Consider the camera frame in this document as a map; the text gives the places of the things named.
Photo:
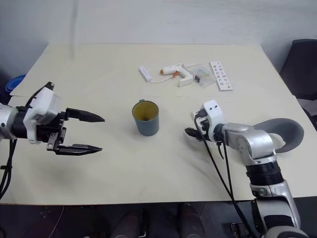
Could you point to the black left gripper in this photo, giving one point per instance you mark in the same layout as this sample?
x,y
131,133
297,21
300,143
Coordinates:
x,y
55,130

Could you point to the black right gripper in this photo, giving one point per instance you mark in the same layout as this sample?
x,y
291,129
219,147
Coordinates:
x,y
203,126

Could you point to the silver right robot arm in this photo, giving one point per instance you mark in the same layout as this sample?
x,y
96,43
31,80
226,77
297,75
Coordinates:
x,y
257,143

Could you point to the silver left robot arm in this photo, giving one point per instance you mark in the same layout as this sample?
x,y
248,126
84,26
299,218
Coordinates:
x,y
7,121

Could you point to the grey mug with yellow inside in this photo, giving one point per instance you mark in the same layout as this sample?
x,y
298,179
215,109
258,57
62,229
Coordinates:
x,y
147,126

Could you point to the small black item in bag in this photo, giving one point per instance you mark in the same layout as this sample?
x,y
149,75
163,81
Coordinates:
x,y
197,78

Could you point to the clear plastic bag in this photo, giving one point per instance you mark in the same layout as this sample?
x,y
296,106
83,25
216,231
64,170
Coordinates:
x,y
206,77

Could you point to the white hot glue gun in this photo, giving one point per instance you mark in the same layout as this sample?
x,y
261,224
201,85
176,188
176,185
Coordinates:
x,y
182,74

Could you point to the white letter card strip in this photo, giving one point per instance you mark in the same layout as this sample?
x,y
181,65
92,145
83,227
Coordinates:
x,y
221,75

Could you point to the white plug adapter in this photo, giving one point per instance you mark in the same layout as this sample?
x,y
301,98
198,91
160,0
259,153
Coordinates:
x,y
144,73

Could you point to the blue round container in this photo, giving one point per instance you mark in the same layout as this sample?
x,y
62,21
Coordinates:
x,y
15,83

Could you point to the white crumpled piece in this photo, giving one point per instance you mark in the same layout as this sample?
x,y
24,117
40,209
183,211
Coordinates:
x,y
278,141

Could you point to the grey round plate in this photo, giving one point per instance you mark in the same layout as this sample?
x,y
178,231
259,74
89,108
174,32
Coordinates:
x,y
287,131

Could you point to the black chair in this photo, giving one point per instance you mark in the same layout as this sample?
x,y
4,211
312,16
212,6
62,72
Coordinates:
x,y
301,67

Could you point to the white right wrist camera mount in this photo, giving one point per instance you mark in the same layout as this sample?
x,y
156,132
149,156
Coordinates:
x,y
215,114

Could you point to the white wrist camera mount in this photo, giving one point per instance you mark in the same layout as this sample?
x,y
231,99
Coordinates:
x,y
215,114
44,102

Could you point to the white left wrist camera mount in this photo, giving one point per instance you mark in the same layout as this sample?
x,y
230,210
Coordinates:
x,y
44,102

